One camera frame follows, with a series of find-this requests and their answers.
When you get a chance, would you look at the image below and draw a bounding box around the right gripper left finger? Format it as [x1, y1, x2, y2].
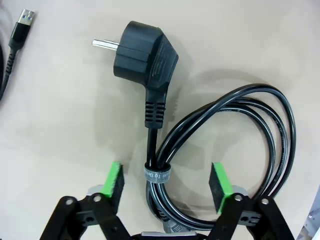
[37, 161, 131, 240]

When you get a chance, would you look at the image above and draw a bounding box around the black USB cable gray strap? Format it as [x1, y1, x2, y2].
[0, 8, 36, 101]

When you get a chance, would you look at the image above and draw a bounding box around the black power cable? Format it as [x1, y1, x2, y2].
[91, 20, 297, 232]

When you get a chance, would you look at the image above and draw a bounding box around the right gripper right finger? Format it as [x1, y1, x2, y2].
[204, 161, 296, 240]

